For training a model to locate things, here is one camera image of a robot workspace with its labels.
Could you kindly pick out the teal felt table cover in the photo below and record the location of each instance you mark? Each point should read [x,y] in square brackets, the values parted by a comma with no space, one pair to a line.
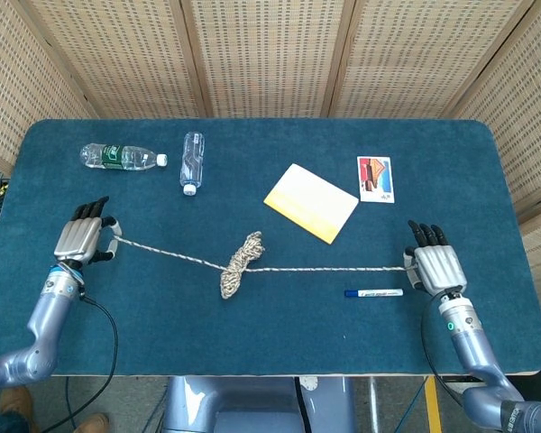
[162,325]

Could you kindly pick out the blue-grey robot torso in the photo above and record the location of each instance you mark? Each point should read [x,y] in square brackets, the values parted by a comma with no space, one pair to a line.
[252,406]

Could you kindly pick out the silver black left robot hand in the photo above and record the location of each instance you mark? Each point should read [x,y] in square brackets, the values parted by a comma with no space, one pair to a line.
[76,239]

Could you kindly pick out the clear unlabelled plastic bottle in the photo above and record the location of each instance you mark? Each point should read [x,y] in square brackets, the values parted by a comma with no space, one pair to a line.
[192,158]

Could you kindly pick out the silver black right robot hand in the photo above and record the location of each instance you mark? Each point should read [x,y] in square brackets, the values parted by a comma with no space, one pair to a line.
[439,268]

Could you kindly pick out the brown leather shoe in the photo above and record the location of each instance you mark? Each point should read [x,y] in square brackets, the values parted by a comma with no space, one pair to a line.
[15,401]
[94,424]

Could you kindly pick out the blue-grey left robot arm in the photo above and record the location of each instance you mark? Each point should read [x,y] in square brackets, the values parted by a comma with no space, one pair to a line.
[49,315]

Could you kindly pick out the yellow and white booklet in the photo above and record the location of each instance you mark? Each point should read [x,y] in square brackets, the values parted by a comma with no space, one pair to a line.
[311,203]

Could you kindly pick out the blue whiteboard marker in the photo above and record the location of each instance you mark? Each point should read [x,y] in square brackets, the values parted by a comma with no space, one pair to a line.
[378,293]

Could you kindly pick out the green label plastic bottle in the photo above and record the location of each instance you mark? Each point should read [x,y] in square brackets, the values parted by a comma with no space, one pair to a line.
[112,156]

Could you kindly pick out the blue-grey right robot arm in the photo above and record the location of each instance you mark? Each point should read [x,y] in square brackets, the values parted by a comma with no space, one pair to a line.
[473,352]

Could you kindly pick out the colourful picture card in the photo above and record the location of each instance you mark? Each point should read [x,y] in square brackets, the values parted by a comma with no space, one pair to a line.
[375,178]

